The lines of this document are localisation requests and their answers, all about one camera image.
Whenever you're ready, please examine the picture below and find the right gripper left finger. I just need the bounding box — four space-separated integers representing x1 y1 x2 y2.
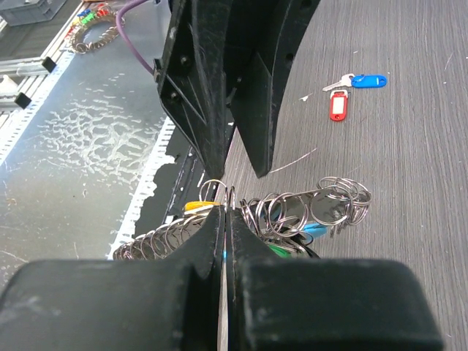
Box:
1 206 225 350

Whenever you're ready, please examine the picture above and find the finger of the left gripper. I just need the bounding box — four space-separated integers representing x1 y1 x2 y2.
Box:
231 1 319 178
156 1 233 179

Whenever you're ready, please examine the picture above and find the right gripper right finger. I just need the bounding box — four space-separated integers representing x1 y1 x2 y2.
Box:
226 210 444 350

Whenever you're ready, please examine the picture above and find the blue handled key ring organizer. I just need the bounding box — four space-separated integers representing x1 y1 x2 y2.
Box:
112 176 372 260

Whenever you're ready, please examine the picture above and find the key with blue tag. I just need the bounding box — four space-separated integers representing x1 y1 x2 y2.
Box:
322 73 388 91

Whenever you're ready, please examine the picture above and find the red key tag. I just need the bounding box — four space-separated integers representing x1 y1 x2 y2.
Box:
329 89 348 122

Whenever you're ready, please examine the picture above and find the grey plastic crate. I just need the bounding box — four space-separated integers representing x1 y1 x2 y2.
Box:
1 0 67 26

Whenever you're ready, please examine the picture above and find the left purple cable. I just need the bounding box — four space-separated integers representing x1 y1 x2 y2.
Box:
115 0 156 76

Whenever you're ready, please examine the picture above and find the spare key ring bundle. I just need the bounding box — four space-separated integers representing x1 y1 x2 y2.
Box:
64 2 126 55

